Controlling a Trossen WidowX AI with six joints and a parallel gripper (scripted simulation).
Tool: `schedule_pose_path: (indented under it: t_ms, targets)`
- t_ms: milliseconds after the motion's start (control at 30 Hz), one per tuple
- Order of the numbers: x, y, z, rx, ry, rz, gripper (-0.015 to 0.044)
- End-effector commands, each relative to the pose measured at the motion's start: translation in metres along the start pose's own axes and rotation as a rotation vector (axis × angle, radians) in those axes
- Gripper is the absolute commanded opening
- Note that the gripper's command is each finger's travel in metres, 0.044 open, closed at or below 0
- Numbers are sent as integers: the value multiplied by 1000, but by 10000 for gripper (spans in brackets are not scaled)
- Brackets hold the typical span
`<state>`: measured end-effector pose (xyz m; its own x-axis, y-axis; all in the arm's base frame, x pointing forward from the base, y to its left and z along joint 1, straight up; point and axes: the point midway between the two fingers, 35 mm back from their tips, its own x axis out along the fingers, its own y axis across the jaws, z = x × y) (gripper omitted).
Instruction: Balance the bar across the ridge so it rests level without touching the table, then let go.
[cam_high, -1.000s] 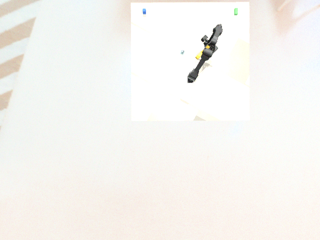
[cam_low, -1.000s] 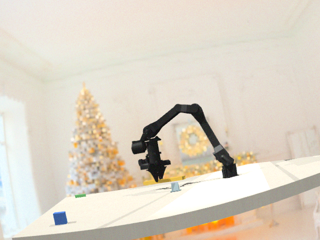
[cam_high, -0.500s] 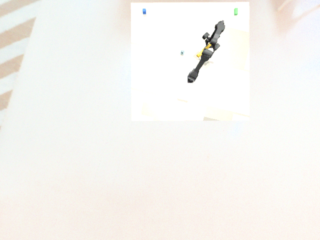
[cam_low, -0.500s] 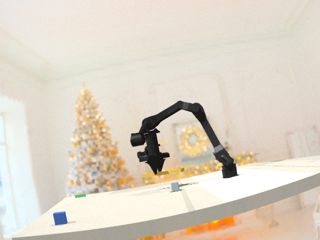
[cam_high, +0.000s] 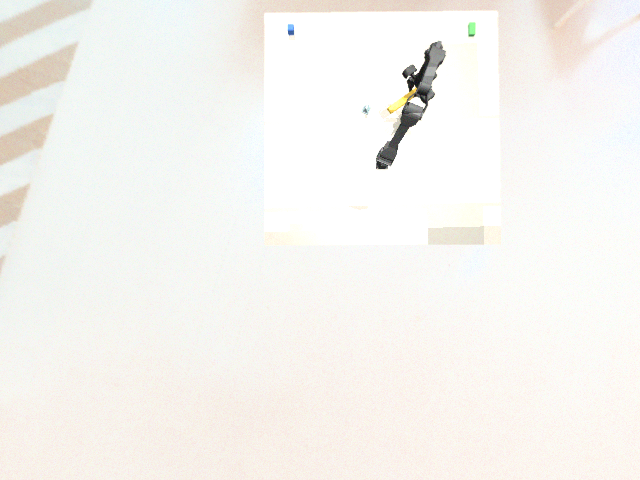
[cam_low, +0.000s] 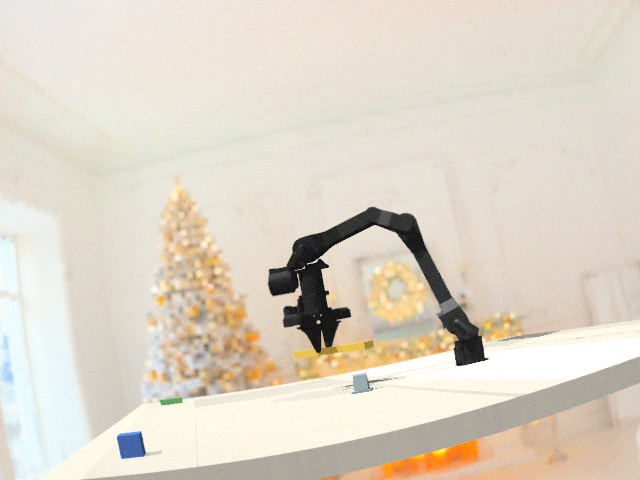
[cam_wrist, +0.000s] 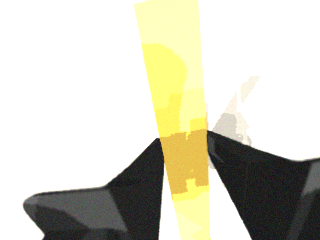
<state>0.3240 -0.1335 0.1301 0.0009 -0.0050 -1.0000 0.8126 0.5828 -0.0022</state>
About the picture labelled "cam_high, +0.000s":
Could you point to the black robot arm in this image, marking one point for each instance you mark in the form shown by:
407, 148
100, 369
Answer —
412, 113

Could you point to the yellow bar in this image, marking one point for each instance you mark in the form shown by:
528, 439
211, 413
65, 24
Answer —
395, 106

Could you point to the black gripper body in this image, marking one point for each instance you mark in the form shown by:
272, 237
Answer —
415, 79

